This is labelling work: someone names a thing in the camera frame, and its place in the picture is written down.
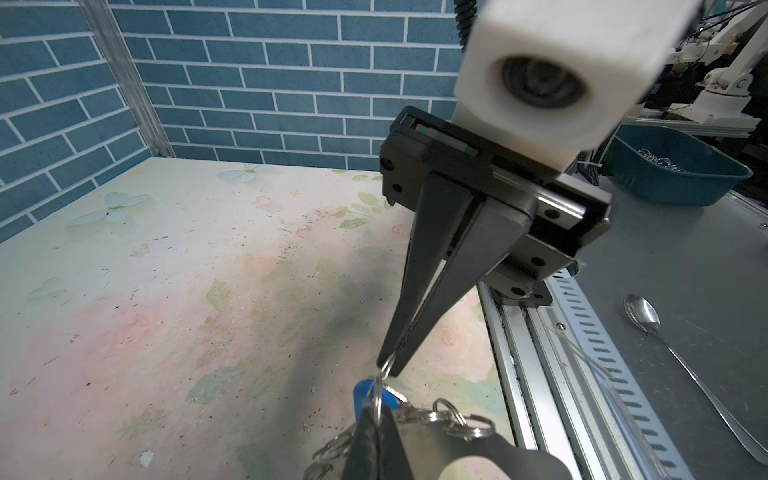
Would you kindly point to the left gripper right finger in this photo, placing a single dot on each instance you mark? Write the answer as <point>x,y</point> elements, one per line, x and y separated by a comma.
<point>392,461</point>

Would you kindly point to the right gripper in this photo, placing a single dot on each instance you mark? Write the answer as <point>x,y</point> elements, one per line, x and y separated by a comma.
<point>482,211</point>

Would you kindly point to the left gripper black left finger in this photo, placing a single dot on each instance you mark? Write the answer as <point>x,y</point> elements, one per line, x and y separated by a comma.
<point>362,461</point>

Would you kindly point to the metal spoon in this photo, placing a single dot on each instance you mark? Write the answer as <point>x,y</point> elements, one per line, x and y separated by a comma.
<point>644,316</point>

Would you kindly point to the teal plastic bin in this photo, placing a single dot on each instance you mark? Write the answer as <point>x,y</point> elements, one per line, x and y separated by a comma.
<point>667,166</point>

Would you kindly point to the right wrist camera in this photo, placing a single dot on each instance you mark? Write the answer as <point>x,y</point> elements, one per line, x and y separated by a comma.
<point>551,79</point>

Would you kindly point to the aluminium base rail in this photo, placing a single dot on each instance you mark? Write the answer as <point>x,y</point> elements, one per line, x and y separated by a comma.
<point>553,396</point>

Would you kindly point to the white cable duct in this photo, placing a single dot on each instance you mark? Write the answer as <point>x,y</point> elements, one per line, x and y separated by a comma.
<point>635,412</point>

